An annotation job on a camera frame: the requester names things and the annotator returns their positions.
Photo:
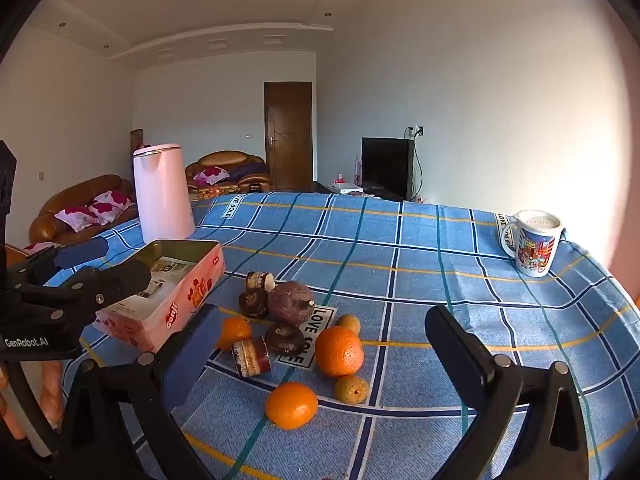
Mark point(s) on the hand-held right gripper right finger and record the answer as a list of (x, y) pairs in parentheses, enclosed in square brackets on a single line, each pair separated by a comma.
[(465, 360)]

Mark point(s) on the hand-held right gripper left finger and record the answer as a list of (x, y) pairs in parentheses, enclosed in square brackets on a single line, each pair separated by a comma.
[(195, 355)]

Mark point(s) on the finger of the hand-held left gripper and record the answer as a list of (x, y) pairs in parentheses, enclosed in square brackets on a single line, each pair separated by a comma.
[(117, 285), (80, 253)]

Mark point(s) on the metal tray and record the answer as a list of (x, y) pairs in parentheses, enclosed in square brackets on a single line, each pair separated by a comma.
[(170, 305)]

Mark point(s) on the small orange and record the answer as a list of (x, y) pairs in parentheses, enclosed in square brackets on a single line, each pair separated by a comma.
[(291, 405), (236, 332)]

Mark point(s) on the round purple fruit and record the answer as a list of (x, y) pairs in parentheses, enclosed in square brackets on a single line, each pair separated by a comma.
[(290, 302)]

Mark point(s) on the small yellow fruit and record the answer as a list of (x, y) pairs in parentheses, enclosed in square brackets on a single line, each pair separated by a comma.
[(348, 324), (351, 389)]

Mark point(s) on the large orange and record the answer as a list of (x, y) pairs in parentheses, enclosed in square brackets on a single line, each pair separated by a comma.
[(339, 351)]

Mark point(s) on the floral pink cushion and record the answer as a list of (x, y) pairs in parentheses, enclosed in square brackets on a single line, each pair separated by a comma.
[(76, 218), (112, 203), (212, 176)]

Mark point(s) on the brown leather sofa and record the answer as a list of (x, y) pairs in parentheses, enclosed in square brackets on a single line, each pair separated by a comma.
[(75, 192)]

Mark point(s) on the pink electric kettle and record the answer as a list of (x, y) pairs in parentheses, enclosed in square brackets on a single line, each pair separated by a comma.
[(162, 195)]

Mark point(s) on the blue plaid tablecloth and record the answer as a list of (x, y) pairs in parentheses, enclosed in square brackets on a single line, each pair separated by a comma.
[(400, 260)]

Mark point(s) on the printed white mug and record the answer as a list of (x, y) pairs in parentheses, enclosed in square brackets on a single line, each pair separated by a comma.
[(535, 245)]

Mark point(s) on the brown leather armchair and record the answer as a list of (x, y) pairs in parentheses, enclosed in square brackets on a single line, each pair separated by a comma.
[(225, 159)]

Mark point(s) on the black television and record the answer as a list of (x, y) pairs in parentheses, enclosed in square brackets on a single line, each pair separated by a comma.
[(386, 167)]

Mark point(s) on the white flat box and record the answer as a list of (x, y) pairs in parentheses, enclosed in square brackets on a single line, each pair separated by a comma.
[(346, 187)]

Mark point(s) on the brown wooden door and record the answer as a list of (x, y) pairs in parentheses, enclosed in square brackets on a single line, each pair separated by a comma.
[(288, 135)]

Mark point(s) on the brown wall hanging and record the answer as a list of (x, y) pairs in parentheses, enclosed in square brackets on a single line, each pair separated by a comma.
[(137, 138)]

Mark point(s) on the white wall socket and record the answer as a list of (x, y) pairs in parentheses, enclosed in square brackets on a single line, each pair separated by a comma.
[(416, 131)]

